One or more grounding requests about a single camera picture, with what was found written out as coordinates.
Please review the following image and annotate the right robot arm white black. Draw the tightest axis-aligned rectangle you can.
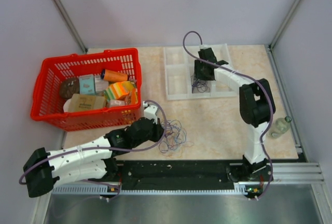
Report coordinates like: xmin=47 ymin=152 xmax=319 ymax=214
xmin=194 ymin=45 xmax=275 ymax=181

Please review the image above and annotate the red plastic basket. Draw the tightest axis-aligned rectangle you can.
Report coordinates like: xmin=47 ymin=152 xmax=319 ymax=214
xmin=30 ymin=48 xmax=142 ymax=132

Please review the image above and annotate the aluminium frame post left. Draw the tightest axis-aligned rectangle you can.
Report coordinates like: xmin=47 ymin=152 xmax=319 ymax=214
xmin=52 ymin=0 xmax=88 ymax=53

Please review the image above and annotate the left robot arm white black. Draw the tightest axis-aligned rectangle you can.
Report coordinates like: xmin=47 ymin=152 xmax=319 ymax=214
xmin=19 ymin=117 xmax=165 ymax=198

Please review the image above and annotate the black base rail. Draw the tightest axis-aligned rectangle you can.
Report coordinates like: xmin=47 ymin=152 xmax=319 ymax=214
xmin=88 ymin=159 xmax=262 ymax=190

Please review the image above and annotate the grey white box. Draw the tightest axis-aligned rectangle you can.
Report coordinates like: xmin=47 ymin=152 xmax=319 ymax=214
xmin=94 ymin=75 xmax=109 ymax=96

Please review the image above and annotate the aluminium frame post right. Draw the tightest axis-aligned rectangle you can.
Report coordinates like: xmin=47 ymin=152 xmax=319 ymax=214
xmin=268 ymin=0 xmax=319 ymax=51

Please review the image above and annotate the orange cylinder can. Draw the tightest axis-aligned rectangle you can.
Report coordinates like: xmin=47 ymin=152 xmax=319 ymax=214
xmin=100 ymin=69 xmax=128 ymax=82

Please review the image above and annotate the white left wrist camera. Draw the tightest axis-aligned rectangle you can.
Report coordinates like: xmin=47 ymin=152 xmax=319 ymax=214
xmin=143 ymin=101 xmax=159 ymax=124

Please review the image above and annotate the aluminium frame post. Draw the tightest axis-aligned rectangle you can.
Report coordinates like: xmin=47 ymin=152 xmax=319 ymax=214
xmin=52 ymin=0 xmax=88 ymax=53
xmin=268 ymin=0 xmax=319 ymax=51

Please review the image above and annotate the rainbow striped box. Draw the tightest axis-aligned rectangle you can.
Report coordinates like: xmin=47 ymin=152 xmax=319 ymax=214
xmin=103 ymin=81 xmax=136 ymax=101

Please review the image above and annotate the slotted grey cable duct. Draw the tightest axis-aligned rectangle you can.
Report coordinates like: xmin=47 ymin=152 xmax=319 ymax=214
xmin=51 ymin=184 xmax=268 ymax=195

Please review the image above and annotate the brown cardboard box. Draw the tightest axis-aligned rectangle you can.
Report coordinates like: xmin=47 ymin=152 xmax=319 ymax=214
xmin=68 ymin=94 xmax=106 ymax=113

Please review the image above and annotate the white compartment organizer tray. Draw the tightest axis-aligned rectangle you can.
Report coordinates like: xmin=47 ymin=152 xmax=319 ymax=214
xmin=163 ymin=46 xmax=237 ymax=101

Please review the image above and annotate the light blue box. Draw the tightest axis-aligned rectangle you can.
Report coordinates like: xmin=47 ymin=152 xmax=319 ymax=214
xmin=79 ymin=74 xmax=95 ymax=95

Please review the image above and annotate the clear plastic bottle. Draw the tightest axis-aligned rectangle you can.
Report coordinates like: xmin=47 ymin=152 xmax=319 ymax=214
xmin=269 ymin=116 xmax=292 ymax=138

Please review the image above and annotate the brown round cookie pack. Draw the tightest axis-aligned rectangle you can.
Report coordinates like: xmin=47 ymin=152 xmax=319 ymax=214
xmin=59 ymin=77 xmax=80 ymax=100

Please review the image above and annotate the multicolour cable bundle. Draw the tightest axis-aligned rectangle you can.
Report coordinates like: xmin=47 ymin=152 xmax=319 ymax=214
xmin=158 ymin=119 xmax=195 ymax=158

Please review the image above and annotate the purple cable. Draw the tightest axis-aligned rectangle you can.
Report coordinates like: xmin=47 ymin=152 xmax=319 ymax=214
xmin=190 ymin=73 xmax=211 ymax=94

